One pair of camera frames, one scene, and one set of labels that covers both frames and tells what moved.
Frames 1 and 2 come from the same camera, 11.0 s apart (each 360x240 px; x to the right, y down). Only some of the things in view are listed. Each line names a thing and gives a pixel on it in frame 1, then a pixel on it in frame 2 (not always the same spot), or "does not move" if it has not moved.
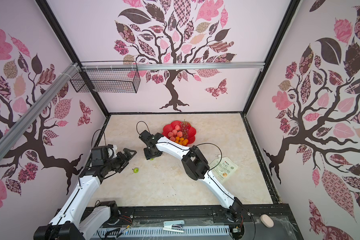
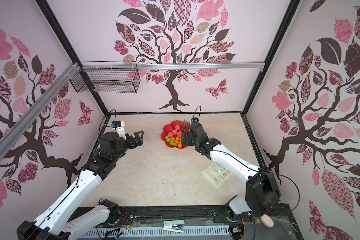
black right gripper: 148,156 to 183,135
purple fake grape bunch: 184,126 does not move
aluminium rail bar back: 172,66 does not move
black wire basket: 107,77 does not move
